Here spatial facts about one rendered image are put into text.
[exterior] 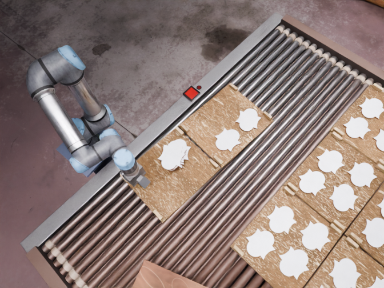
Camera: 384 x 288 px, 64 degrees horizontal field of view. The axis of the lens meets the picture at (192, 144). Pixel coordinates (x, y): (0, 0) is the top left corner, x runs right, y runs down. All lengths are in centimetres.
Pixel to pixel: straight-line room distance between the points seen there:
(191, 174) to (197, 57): 182
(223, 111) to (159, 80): 142
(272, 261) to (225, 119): 78
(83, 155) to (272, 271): 98
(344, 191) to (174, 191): 86
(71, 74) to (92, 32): 231
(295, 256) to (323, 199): 32
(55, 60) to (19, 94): 216
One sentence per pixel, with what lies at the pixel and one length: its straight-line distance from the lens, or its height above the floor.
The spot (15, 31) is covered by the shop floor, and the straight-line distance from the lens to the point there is 409.
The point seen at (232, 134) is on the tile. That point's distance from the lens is 170.
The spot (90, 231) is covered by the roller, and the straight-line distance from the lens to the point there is 167.
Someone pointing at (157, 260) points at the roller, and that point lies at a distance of 157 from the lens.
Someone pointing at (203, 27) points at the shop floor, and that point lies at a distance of 350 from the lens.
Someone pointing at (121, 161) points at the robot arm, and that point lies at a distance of 121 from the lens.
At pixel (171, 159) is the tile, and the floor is 101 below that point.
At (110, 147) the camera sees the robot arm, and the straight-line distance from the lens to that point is 127.
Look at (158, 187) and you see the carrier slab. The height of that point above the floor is 94.
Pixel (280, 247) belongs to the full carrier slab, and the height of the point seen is 94.
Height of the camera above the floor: 247
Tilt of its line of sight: 66 degrees down
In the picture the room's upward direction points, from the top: 7 degrees counter-clockwise
